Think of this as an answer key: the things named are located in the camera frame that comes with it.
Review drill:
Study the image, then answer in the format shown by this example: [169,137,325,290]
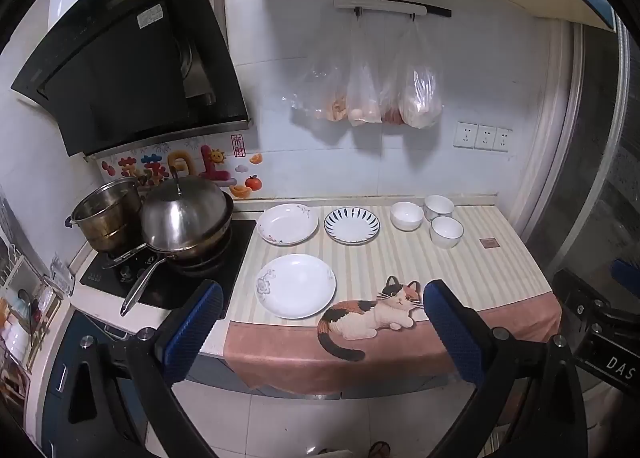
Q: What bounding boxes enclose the white bowl with dark rim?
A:
[424,195,455,222]
[430,216,464,250]

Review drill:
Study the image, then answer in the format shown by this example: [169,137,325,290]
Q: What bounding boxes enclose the white plate with grey flower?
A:
[255,254,337,320]

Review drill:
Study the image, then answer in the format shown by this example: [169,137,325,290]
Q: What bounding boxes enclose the wall hook rail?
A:
[334,0,452,19]

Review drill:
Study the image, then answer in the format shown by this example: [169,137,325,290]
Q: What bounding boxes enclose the white plate with blue leaves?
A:
[323,207,381,245]

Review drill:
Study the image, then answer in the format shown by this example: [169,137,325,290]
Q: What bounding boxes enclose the black range hood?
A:
[10,0,251,156]

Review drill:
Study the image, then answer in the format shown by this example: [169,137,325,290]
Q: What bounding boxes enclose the black glass gas stove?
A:
[80,219,257,311]

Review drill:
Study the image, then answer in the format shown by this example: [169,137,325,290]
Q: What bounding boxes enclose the steel wok lid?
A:
[140,165,232,251]

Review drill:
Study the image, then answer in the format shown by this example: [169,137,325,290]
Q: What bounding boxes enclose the steel wok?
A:
[120,191,236,317]

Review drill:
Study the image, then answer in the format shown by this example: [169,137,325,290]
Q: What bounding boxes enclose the steel stockpot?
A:
[65,177,147,254]

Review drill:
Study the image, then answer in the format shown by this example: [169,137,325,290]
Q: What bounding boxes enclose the striped cat print cloth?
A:
[222,203,563,396]

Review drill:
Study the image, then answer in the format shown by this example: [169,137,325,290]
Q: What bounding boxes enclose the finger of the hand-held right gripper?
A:
[611,258,640,290]
[550,268,618,324]

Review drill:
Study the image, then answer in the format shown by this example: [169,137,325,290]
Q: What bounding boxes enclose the white bowl with coloured dots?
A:
[390,201,425,231]

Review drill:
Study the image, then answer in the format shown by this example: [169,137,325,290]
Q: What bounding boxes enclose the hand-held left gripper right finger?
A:
[422,279,591,458]

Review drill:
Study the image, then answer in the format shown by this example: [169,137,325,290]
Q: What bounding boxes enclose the glass sliding door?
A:
[565,23,640,289]

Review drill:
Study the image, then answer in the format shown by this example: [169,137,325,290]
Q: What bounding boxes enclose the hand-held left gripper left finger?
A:
[42,279,226,458]

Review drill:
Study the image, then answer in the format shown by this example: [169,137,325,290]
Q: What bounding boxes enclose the clear plastic bag of food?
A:
[290,18,351,122]
[346,23,384,127]
[397,21,444,129]

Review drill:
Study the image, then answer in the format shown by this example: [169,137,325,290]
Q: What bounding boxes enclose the white dish rack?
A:
[0,238,66,389]

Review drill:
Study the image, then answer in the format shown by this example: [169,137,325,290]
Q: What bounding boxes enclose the colourful wall stickers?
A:
[100,135,264,200]

